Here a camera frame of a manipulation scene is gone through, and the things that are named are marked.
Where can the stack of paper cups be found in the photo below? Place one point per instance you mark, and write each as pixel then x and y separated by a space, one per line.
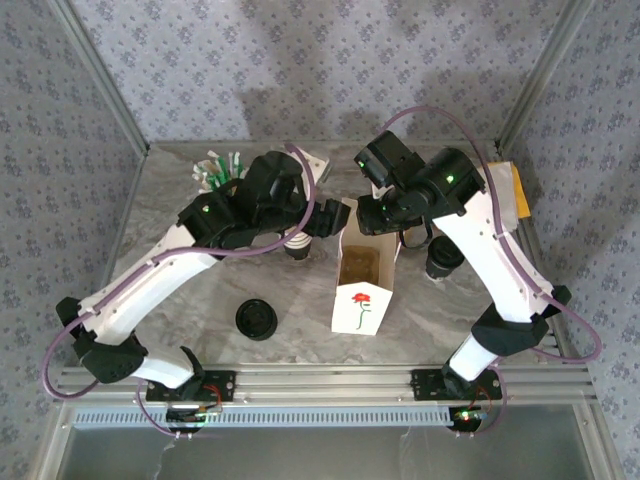
pixel 299 246

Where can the white floral paper bag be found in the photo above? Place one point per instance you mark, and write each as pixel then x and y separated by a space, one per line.
pixel 360 310

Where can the black paper coffee cup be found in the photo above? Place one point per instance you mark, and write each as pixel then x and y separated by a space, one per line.
pixel 435 272

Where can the stack of black lids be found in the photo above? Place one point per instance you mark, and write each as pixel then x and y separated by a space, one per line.
pixel 256 320

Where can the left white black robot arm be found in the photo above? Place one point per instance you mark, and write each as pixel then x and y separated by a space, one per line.
pixel 150 280

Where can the paper wrapped drinking straw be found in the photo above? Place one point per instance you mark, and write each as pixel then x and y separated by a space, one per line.
pixel 234 159
pixel 212 153
pixel 202 190
pixel 196 173
pixel 244 172

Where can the green paper drinking straw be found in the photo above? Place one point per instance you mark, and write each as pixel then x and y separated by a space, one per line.
pixel 220 176

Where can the white paper napkin stack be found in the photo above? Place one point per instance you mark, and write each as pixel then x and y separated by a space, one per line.
pixel 505 200

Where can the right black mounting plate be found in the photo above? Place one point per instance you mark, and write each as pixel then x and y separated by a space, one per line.
pixel 422 385

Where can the black mounting plate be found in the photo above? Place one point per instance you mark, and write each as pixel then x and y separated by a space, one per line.
pixel 422 385
pixel 225 385

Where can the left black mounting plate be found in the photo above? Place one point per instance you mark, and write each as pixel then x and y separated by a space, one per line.
pixel 225 385

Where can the grey metal panel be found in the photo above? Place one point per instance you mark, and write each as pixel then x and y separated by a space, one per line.
pixel 325 455

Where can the left small circuit board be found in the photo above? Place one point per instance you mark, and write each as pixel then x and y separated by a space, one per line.
pixel 192 415

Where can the small circuit board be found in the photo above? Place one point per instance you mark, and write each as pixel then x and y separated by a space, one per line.
pixel 467 415
pixel 192 415

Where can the right small circuit board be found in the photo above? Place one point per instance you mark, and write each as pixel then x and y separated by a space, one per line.
pixel 467 415

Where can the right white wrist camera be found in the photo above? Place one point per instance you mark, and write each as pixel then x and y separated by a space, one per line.
pixel 379 190

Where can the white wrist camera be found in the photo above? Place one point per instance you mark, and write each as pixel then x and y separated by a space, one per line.
pixel 316 166
pixel 379 190

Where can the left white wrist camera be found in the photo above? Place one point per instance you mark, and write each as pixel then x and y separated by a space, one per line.
pixel 316 166

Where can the aluminium corner post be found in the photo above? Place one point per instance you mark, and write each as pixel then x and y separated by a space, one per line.
pixel 102 75
pixel 541 75

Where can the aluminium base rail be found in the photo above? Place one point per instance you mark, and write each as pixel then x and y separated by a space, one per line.
pixel 325 385

